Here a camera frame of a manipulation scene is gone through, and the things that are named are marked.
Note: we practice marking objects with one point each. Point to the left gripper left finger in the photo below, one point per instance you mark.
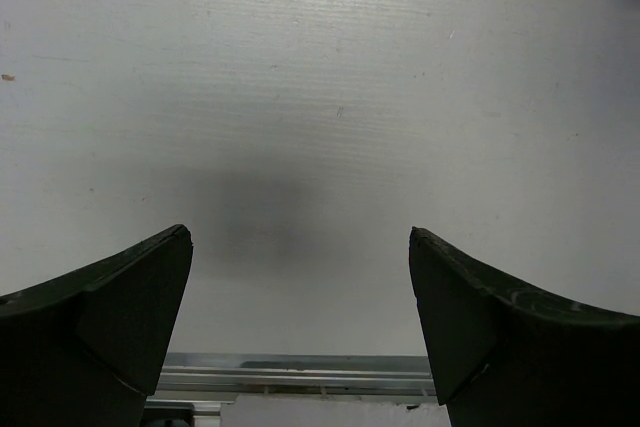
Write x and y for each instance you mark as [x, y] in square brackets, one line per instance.
[87, 348]

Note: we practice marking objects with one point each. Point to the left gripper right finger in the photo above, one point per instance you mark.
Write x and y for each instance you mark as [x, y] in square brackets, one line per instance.
[504, 352]

